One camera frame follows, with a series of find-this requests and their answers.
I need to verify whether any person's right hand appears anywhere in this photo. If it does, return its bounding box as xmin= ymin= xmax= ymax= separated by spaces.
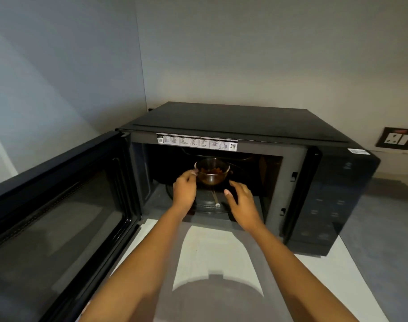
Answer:
xmin=224 ymin=180 xmax=264 ymax=232

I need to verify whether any person's left hand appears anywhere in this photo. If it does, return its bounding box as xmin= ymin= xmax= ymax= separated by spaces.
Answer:
xmin=172 ymin=169 xmax=200 ymax=212

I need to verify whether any clear glass bowl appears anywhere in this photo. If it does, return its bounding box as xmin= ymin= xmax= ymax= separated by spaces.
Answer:
xmin=193 ymin=158 xmax=231 ymax=187

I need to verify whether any person's right forearm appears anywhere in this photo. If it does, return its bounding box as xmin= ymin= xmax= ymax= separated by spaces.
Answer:
xmin=239 ymin=222 xmax=359 ymax=322

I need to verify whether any person's left forearm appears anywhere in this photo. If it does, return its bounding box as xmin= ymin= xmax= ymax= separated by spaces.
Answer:
xmin=77 ymin=205 xmax=194 ymax=322

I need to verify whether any glass microwave turntable plate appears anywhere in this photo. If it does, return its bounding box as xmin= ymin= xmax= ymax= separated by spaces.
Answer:
xmin=165 ymin=182 xmax=245 ymax=215

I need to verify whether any white instruction label sticker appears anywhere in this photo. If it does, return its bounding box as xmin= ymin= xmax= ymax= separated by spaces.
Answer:
xmin=156 ymin=133 xmax=239 ymax=153

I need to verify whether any black microwave oven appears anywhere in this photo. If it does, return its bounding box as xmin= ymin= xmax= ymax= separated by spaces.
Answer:
xmin=116 ymin=102 xmax=381 ymax=257

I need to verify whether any black microwave oven door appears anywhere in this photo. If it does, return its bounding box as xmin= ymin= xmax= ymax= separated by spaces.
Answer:
xmin=0 ymin=131 xmax=143 ymax=322

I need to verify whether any black wall power socket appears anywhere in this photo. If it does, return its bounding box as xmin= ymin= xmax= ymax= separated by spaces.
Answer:
xmin=375 ymin=127 xmax=408 ymax=151

